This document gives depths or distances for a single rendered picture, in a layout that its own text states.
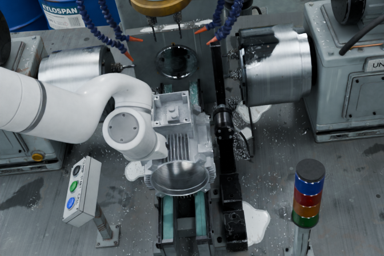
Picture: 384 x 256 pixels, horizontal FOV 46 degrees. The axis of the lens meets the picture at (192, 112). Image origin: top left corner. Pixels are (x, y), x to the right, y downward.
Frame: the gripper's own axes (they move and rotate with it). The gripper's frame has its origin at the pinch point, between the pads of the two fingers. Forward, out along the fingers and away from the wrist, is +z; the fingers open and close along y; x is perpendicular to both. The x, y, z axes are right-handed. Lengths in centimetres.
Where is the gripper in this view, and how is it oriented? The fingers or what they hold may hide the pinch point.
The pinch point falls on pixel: (151, 152)
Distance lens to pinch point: 117.8
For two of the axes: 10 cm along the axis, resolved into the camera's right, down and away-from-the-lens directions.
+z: 0.9, 2.3, 9.7
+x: -0.9, -9.7, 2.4
